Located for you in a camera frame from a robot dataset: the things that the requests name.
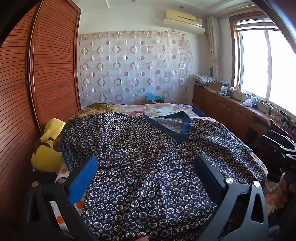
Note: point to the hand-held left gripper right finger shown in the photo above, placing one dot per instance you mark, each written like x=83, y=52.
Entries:
x=208, y=175

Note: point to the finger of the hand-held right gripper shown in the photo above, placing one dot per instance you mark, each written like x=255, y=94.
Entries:
x=275, y=141
x=289, y=154

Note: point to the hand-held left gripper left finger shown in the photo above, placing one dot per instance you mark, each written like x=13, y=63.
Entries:
x=83, y=178

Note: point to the navy circle-patterned garment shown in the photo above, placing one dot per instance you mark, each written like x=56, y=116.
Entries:
x=150, y=173

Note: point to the orange fruit print bedsheet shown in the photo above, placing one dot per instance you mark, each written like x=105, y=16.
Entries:
x=62, y=172

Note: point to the person's dark floral clothing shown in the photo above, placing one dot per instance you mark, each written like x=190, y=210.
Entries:
x=286, y=190

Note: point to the yellow plush toy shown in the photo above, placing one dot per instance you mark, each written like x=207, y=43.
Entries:
x=48, y=150

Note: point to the crumpled white tissue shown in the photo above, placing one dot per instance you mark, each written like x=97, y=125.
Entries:
x=248, y=102

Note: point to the long wooden cabinet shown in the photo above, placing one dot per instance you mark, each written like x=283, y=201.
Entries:
x=226, y=111

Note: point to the white bottle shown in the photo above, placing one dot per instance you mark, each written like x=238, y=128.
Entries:
x=237, y=92

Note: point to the gold patterned blanket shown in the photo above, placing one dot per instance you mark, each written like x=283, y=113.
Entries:
x=97, y=109

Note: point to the wooden framed window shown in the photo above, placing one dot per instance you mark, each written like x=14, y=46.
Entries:
x=266, y=62

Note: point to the pink floral bedspread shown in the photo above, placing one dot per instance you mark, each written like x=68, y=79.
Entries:
x=161, y=109

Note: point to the stack of folded cloths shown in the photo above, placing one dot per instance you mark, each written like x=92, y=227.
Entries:
x=204, y=78

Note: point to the blue box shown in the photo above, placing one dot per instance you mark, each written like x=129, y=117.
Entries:
x=153, y=97

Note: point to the white window curtain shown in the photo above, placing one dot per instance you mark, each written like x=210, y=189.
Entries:
x=214, y=46

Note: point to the sheer circle-patterned wall curtain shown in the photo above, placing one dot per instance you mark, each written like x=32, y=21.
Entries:
x=136, y=69

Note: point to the wall air conditioner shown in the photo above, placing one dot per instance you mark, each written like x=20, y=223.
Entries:
x=182, y=20

